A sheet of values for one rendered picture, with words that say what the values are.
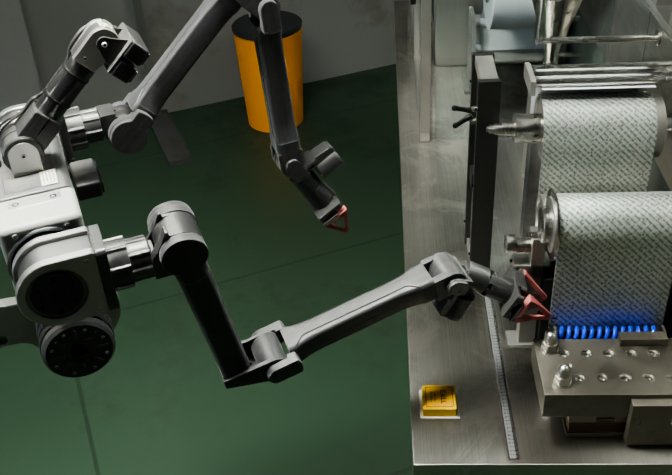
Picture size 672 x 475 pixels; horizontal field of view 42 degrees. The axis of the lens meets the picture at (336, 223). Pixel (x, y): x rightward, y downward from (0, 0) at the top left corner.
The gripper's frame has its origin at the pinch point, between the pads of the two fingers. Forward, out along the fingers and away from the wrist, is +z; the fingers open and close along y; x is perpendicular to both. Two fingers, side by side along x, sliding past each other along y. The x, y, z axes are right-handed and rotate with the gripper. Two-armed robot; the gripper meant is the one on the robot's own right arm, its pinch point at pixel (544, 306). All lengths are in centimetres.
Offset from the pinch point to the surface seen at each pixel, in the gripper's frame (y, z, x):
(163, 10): -304, -106, -116
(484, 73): -38, -25, 26
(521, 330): -8.0, 4.3, -13.6
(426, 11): -103, -29, 11
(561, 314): -0.1, 4.4, -0.3
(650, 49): -66, 18, 39
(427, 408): 13.0, -14.0, -26.0
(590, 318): 0.0, 10.3, 1.5
